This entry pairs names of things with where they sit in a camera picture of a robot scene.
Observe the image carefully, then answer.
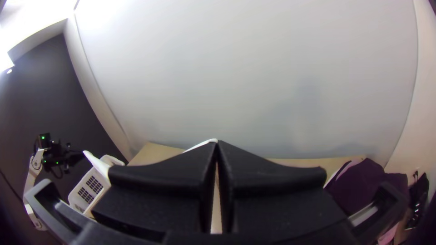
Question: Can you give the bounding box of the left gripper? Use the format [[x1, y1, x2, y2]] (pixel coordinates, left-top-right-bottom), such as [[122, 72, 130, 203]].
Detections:
[[50, 145, 86, 171]]

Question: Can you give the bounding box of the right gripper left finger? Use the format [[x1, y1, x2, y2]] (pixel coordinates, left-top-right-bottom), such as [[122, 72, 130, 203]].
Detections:
[[91, 141, 218, 239]]

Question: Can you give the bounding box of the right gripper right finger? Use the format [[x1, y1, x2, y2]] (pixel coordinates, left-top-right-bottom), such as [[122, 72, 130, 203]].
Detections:
[[217, 140, 349, 236]]

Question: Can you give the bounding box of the white t-shirt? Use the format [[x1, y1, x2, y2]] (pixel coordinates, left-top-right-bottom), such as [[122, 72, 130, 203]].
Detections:
[[183, 138, 218, 153]]

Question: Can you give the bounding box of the white laundry basket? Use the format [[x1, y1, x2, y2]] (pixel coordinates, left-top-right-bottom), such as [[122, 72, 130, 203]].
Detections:
[[67, 150, 125, 218]]

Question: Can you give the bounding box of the pile of folded clothes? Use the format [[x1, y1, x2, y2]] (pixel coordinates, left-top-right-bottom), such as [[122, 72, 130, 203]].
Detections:
[[323, 157, 409, 218]]

